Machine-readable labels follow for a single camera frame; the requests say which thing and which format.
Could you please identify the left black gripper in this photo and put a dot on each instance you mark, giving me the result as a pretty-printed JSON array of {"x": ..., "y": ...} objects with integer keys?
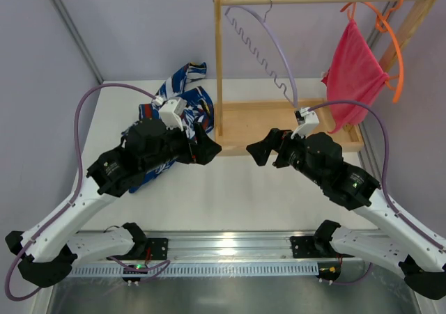
[{"x": 194, "y": 145}]

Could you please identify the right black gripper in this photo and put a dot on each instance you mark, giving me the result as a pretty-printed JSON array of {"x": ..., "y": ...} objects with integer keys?
[{"x": 279, "y": 150}]

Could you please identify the orange clothes hanger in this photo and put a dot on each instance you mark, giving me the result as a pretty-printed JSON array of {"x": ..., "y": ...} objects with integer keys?
[{"x": 396, "y": 82}]

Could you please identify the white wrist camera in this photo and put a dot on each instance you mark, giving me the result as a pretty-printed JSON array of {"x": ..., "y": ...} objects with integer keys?
[
  {"x": 307, "y": 122},
  {"x": 170, "y": 111}
]

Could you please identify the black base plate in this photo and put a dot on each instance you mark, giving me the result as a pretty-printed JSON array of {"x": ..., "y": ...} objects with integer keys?
[
  {"x": 304, "y": 247},
  {"x": 155, "y": 248}
]

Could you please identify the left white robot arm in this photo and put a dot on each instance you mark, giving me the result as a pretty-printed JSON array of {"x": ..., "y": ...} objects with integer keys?
[{"x": 47, "y": 253}]

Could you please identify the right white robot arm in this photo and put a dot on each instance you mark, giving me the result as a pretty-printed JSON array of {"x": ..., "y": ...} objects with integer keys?
[{"x": 405, "y": 253}]

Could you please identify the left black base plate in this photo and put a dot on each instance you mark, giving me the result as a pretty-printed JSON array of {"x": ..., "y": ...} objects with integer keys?
[{"x": 155, "y": 248}]

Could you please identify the slotted cable duct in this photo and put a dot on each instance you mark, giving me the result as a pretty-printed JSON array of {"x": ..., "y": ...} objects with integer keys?
[{"x": 205, "y": 269}]

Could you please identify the wooden clothes rack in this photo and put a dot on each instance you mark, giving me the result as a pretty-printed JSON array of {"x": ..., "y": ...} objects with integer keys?
[{"x": 241, "y": 123}]

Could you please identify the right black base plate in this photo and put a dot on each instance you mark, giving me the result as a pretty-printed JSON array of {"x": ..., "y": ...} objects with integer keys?
[{"x": 304, "y": 247}]

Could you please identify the lilac clothes hanger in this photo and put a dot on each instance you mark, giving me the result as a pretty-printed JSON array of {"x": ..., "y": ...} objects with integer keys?
[{"x": 256, "y": 53}]

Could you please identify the pink cloth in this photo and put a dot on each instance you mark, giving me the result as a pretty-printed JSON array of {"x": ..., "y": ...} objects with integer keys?
[{"x": 354, "y": 74}]

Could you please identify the blue patterned trousers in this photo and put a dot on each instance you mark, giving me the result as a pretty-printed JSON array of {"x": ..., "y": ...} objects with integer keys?
[{"x": 199, "y": 108}]

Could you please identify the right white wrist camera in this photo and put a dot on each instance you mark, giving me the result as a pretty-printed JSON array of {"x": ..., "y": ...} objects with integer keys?
[{"x": 307, "y": 122}]

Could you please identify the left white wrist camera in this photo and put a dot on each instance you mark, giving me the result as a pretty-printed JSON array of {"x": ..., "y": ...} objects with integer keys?
[{"x": 170, "y": 111}]

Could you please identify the aluminium mounting rail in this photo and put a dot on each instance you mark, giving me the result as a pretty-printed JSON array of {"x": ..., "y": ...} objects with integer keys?
[{"x": 229, "y": 246}]

